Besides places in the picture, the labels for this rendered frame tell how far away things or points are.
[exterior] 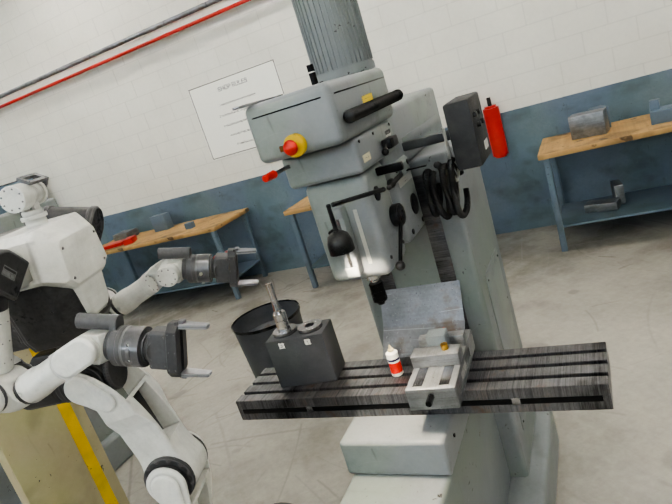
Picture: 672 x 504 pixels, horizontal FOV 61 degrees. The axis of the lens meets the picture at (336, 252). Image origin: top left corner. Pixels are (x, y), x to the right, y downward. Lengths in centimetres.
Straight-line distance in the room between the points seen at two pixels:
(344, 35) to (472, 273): 94
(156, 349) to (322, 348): 84
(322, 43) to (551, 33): 408
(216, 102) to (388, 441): 561
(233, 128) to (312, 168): 529
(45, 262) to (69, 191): 736
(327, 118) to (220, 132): 556
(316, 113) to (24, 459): 208
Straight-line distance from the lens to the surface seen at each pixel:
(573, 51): 577
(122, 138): 792
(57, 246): 151
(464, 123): 181
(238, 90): 677
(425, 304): 218
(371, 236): 165
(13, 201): 158
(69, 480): 310
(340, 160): 158
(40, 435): 299
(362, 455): 187
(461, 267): 213
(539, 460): 266
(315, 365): 203
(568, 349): 190
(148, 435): 170
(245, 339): 370
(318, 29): 187
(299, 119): 150
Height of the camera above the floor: 186
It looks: 15 degrees down
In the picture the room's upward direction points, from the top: 18 degrees counter-clockwise
